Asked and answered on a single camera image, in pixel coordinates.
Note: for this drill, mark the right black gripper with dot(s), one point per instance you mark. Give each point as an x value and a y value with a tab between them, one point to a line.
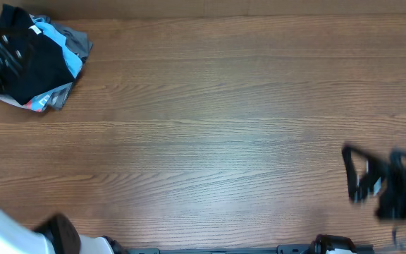
400	175

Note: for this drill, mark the black t-shirt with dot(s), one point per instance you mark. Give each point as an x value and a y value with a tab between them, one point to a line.
46	67

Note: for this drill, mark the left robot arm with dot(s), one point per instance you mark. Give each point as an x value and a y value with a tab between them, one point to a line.
57	234

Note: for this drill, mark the grey folded garment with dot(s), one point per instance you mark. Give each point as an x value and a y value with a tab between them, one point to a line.
76	39

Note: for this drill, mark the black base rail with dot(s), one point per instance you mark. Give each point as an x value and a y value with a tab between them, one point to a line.
281	249

